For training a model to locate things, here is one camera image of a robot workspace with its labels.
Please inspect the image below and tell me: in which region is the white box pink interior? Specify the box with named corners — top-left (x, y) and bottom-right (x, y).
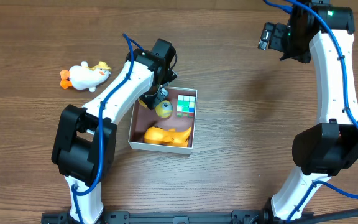
top-left (128, 87), bottom-right (198, 155)

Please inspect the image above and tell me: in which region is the yellow one-eyed ball toy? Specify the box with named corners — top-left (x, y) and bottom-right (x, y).
top-left (155, 100), bottom-right (173, 118)

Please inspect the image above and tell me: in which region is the multicoloured puzzle cube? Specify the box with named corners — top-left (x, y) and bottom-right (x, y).
top-left (176, 95), bottom-right (196, 118)

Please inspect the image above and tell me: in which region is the white plush duck toy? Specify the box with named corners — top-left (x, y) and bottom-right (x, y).
top-left (60, 61), bottom-right (111, 92)

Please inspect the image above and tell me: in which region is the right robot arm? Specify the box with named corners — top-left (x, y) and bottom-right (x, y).
top-left (259, 1), bottom-right (358, 223)

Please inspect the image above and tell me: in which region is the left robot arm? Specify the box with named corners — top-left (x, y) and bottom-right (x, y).
top-left (52, 47), bottom-right (177, 223)

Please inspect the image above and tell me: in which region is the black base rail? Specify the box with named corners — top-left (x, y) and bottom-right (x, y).
top-left (41, 210), bottom-right (315, 224)

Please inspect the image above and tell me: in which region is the thick black cable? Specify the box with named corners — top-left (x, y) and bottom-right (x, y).
top-left (293, 205), bottom-right (358, 224)

